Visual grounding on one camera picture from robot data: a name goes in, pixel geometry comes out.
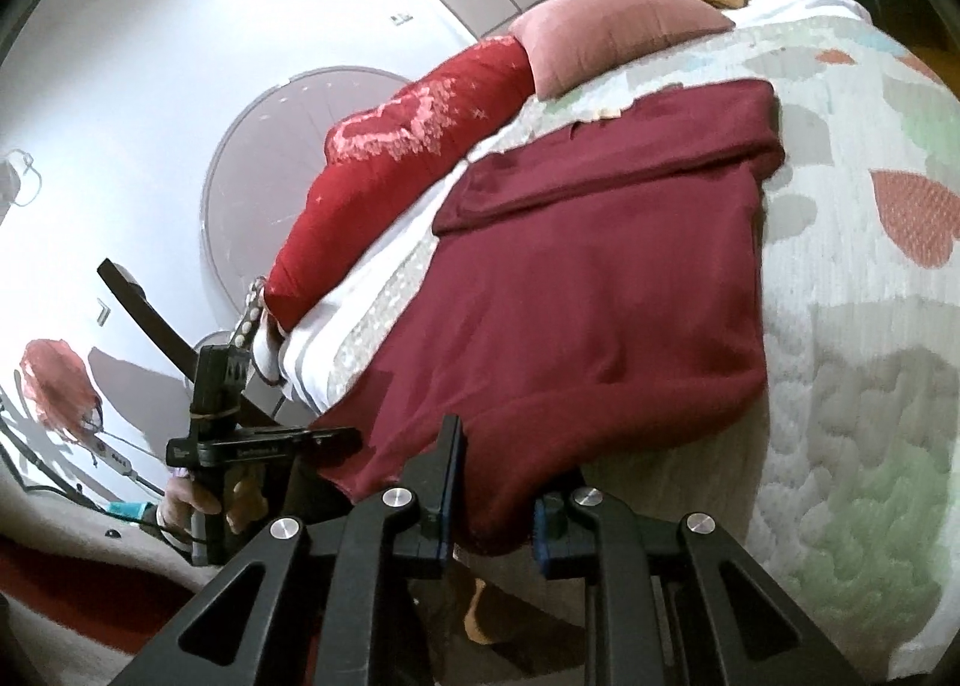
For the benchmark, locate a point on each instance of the pink ribbed pillow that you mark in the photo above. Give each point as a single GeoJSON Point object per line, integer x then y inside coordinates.
{"type": "Point", "coordinates": [600, 26]}

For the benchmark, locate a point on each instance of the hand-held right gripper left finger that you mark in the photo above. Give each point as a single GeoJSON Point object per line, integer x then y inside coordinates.
{"type": "Point", "coordinates": [448, 498]}

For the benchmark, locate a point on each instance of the red embroidered pillow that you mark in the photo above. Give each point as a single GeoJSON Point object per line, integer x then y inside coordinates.
{"type": "Point", "coordinates": [390, 169]}

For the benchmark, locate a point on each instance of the maroon sweater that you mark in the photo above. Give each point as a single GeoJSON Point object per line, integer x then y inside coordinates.
{"type": "Point", "coordinates": [585, 281]}

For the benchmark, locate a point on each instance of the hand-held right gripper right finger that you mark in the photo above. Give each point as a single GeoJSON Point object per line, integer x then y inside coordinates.
{"type": "Point", "coordinates": [544, 532]}

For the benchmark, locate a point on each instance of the white wall socket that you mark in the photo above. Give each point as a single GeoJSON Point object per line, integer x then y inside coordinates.
{"type": "Point", "coordinates": [401, 20]}

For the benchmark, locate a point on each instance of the red flower wall decoration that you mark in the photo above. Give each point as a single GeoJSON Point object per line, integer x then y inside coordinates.
{"type": "Point", "coordinates": [60, 386]}

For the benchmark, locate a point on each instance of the person's left hand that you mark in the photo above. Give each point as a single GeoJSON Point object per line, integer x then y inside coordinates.
{"type": "Point", "coordinates": [187, 498]}

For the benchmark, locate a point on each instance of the patchwork dotted quilt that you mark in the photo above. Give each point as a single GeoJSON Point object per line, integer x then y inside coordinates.
{"type": "Point", "coordinates": [862, 394]}

